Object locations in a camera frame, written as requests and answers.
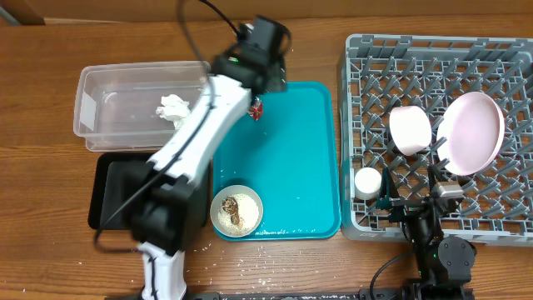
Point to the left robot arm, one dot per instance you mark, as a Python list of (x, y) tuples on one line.
[(166, 211)]

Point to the black plastic tray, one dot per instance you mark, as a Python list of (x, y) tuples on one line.
[(106, 188)]

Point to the leftover rice and food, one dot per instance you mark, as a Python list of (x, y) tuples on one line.
[(238, 215)]

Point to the clear plastic bin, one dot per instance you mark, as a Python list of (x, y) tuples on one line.
[(116, 104)]

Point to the pink bowl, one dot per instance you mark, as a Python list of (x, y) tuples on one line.
[(410, 129)]

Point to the teal serving tray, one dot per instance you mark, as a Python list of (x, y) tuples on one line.
[(288, 157)]

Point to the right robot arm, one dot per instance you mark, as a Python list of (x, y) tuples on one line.
[(444, 263)]

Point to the white tissue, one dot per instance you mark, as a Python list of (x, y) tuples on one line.
[(174, 109)]

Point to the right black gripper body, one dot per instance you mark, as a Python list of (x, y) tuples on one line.
[(406, 206)]

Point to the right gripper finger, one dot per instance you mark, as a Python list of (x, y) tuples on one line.
[(435, 176), (388, 187)]

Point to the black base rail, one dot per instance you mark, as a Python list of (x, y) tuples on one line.
[(362, 294)]

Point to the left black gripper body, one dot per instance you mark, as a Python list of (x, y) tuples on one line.
[(276, 78)]

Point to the red snack wrapper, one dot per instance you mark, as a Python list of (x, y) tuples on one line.
[(255, 111)]

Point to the pink round plate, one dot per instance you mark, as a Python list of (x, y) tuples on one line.
[(473, 127)]

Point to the small white cup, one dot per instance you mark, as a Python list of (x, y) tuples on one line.
[(367, 183)]

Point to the grey bowl with rice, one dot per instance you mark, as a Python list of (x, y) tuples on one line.
[(217, 200)]

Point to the grey dishwasher rack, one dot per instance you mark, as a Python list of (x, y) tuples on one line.
[(380, 72)]

